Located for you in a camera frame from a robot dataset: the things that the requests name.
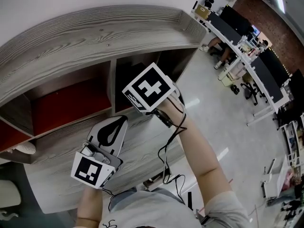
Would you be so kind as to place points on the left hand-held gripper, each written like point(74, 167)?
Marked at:
point(88, 170)

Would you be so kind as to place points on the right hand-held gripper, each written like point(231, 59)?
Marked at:
point(147, 87)

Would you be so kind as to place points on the person's left forearm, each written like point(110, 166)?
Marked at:
point(89, 208)

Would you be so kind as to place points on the person's right forearm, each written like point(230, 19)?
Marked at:
point(197, 155)

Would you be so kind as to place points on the black office chair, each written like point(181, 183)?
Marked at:
point(251, 91)

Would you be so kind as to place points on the long white office desk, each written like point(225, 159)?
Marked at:
point(274, 104)

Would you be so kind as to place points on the cream storage box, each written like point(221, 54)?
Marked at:
point(231, 77)

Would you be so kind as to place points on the white ribbed vase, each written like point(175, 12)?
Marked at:
point(22, 148)

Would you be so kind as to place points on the person's white t-shirt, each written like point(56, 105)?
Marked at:
point(154, 210)

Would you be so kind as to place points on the small black floor object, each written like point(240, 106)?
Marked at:
point(235, 89)

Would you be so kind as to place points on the grey wooden shelf unit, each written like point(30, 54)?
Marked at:
point(71, 39)

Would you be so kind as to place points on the yellow cardboard box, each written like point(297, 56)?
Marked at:
point(202, 11)

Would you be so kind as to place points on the black computer monitor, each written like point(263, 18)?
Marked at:
point(297, 87)
point(237, 20)
point(276, 65)

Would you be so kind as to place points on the white ribbed chair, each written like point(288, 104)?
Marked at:
point(9, 193)

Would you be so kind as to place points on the white shelf rack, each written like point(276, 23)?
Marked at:
point(292, 139)

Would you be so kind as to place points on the long ceiling light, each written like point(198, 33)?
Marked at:
point(279, 1)

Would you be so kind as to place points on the small white cabinet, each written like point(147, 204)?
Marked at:
point(278, 174)

